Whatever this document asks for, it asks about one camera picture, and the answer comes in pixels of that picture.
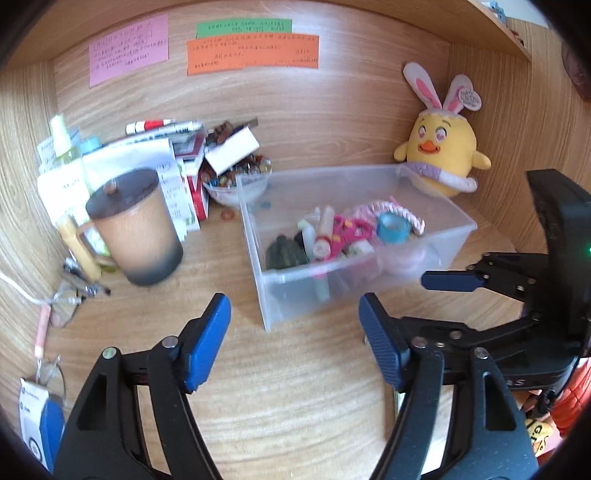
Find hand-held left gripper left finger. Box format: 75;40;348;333
53;293;232;480

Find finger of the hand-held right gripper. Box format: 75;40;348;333
401;313;556;367
421;252;551;304

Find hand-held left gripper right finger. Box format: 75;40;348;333
359;293;541;480

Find teal tape roll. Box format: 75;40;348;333
376;213;411;245

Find pink white twisted rope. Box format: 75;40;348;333
355;198;426;236

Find light green tube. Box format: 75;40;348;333
298;217;331;304

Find clear plastic storage bin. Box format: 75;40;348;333
235;164;478;332

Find pink scissors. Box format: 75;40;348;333
330;215;376;257

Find white marker with red cap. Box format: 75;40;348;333
313;205;336;262

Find translucent round container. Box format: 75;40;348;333
381;244;430;278

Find orange cloth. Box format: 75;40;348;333
553;359;591;438

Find yellow printed object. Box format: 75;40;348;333
525;418;555;457

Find dark ribbed object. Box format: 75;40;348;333
265;234;308;271

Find yellow chick plush toy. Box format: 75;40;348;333
393;61;492;199

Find brown mug with lid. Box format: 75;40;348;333
69;168;184;287

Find clear-lens eyeglasses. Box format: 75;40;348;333
36;287;83;400

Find white green medicine box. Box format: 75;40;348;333
157;164;201;243

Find red box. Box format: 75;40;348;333
187;159;211;221

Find clear bowl of beads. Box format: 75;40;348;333
202;172;271;208

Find blue white box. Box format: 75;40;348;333
19;377;65;472

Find white cardboard box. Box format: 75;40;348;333
204;128;260;176

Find silver packet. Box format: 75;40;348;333
172;129;208;158

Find white paper sheet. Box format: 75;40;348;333
83;138;175;185

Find white printed bottle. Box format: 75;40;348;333
37;168;92;223

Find brown snack packet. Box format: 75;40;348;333
207;119;259;145

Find wooden shelf board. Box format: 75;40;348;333
464;0;533;62

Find light green spray bottle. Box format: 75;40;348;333
50;115;86;185

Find orange paper note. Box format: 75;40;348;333
187;34;320;76

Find pink paper note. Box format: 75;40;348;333
89;14;169;88

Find green paper note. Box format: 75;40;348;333
195;18;294;40

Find white cable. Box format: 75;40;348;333
0;270;52;308

